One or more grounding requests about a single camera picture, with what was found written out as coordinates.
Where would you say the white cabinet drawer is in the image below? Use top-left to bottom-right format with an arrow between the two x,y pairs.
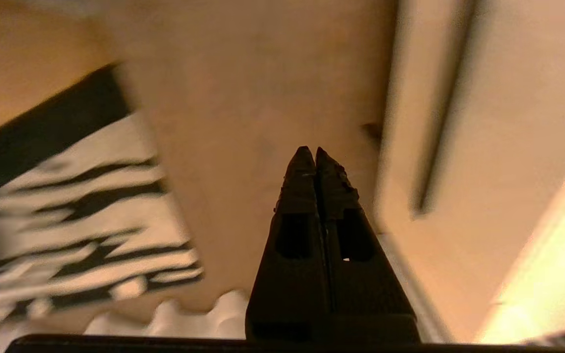
376,0 -> 565,344

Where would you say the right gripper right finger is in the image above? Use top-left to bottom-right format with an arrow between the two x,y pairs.
315,146 -> 420,343

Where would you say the white wavy trim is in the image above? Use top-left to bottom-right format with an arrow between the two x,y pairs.
84,289 -> 250,340

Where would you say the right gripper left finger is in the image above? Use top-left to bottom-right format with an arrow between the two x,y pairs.
246,146 -> 332,343

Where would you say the black white zebra rug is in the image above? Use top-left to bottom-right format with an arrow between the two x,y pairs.
0,61 -> 205,327

